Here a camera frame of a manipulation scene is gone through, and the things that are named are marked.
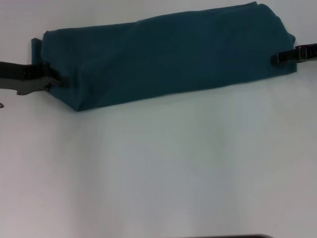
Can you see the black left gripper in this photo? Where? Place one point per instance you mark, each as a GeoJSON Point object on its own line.
{"type": "Point", "coordinates": [17, 79]}

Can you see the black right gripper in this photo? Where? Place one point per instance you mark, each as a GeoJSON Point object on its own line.
{"type": "Point", "coordinates": [308, 52]}

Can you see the teal FREE print t-shirt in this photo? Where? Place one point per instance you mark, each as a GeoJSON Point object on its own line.
{"type": "Point", "coordinates": [161, 62]}

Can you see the black flat panel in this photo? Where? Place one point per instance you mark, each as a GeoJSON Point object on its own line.
{"type": "Point", "coordinates": [242, 236]}

